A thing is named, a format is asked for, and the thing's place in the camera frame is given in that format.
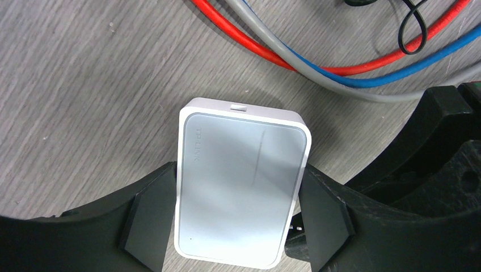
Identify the red ethernet cable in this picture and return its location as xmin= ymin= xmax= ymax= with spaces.
xmin=191 ymin=0 xmax=472 ymax=77

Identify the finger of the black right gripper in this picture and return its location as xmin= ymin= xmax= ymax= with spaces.
xmin=347 ymin=85 xmax=474 ymax=196
xmin=391 ymin=141 xmax=480 ymax=216

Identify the black ethernet cable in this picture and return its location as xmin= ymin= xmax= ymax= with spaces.
xmin=284 ymin=212 xmax=311 ymax=262

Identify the grey ethernet cable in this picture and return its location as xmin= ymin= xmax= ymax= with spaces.
xmin=225 ymin=0 xmax=481 ymax=104

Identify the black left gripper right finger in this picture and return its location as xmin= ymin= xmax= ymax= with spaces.
xmin=299 ymin=165 xmax=480 ymax=271

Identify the black power adapter with cord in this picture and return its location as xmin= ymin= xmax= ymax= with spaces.
xmin=344 ymin=0 xmax=429 ymax=56

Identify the white network switch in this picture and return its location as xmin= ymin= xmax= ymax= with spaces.
xmin=174 ymin=97 xmax=312 ymax=269

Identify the blue ethernet cable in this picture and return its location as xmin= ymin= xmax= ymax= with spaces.
xmin=240 ymin=0 xmax=481 ymax=90

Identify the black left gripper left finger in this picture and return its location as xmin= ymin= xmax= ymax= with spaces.
xmin=1 ymin=161 xmax=176 ymax=271

